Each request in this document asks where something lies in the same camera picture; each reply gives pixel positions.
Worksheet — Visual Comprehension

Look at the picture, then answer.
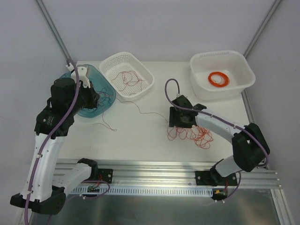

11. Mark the orange red cable bundle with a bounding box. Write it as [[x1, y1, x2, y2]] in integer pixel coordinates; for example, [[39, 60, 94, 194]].
[[166, 125, 214, 149]]

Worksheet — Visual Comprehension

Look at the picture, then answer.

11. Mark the thin red striped cable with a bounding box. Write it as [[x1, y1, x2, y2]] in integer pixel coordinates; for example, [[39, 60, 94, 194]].
[[110, 70, 146, 97]]

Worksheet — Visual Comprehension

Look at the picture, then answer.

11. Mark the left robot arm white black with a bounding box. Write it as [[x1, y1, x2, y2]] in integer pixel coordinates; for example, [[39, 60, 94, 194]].
[[10, 78, 99, 215]]

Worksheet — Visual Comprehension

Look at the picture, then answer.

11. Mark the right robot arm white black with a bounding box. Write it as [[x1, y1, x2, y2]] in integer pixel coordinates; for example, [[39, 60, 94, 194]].
[[169, 95, 270, 186]]

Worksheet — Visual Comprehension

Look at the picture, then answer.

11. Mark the teal transparent plastic bin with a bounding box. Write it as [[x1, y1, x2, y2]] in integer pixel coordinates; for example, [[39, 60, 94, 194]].
[[50, 64, 116, 118]]

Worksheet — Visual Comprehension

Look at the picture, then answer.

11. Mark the white perforated plastic basket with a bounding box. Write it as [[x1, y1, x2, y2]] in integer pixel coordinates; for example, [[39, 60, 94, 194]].
[[99, 52, 155, 101]]

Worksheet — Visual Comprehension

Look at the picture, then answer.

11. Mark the white deep plastic tub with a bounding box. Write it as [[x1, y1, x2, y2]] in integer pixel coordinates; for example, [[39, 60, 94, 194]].
[[190, 50, 255, 101]]

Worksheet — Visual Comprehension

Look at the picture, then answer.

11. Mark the red cable in basket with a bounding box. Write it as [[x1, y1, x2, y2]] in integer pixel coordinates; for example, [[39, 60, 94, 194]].
[[120, 69, 144, 87]]

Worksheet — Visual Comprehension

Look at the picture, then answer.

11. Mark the orange coiled cable in tub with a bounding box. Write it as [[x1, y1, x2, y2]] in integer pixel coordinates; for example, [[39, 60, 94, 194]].
[[208, 71, 230, 87]]

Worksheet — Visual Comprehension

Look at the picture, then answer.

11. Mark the aluminium mounting rail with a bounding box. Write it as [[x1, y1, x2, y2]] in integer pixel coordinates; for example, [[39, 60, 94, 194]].
[[52, 160, 283, 188]]

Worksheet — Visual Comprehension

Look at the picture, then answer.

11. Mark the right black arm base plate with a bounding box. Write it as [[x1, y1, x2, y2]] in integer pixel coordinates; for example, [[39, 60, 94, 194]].
[[195, 171, 238, 187]]

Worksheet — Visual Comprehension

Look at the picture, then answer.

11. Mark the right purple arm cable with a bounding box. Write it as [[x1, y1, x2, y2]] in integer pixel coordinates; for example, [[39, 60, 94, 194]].
[[164, 78, 271, 169]]

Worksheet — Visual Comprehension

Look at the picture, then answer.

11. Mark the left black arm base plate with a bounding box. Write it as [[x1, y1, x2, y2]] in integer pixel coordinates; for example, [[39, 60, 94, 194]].
[[95, 168, 113, 184]]

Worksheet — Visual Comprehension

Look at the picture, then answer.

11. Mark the left aluminium frame post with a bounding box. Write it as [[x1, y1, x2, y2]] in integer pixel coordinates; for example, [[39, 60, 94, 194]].
[[34, 0, 71, 66]]

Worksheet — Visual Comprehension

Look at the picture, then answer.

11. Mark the aluminium frame post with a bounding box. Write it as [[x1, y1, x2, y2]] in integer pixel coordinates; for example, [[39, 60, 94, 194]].
[[34, 0, 71, 66], [243, 0, 284, 59]]

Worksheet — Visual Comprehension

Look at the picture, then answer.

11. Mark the white slotted cable duct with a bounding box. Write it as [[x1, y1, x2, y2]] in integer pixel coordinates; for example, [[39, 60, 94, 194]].
[[71, 185, 213, 197]]

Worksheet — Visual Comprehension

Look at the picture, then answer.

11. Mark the right aluminium frame post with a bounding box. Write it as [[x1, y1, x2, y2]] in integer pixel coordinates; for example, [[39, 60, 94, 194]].
[[243, 0, 284, 59]]

